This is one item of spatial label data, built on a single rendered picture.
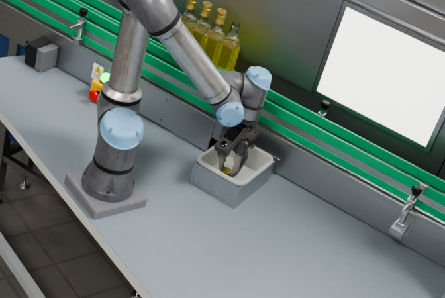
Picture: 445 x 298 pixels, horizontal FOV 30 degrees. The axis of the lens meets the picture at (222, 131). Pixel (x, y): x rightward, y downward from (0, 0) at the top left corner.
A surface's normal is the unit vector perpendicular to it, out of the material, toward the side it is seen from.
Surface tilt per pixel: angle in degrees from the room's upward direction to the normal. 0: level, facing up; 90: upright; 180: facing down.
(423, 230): 90
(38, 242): 0
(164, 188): 0
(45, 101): 0
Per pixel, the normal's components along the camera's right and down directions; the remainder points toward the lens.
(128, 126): 0.29, -0.73
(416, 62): -0.51, 0.34
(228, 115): 0.13, 0.57
